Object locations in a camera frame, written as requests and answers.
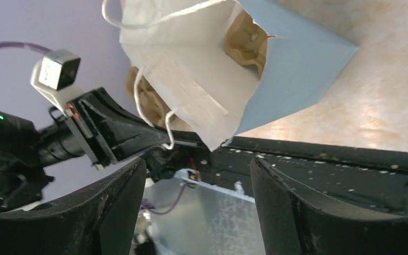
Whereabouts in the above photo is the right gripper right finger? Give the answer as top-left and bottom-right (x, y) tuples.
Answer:
(250, 158), (408, 254)

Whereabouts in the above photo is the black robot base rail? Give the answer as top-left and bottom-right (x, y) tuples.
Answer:
(143, 132), (408, 214)

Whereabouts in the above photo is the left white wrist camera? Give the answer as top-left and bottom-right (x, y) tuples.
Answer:
(30, 49), (84, 116)

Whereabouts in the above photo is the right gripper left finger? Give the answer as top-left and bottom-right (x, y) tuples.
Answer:
(0, 158), (147, 254)

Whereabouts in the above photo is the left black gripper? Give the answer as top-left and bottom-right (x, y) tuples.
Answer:
(54, 88), (170, 169)

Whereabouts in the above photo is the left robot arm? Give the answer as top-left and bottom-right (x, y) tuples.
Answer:
(0, 88), (169, 213)

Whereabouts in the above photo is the pale blue paper bag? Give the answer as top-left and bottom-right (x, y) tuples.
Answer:
(101, 1), (358, 151)

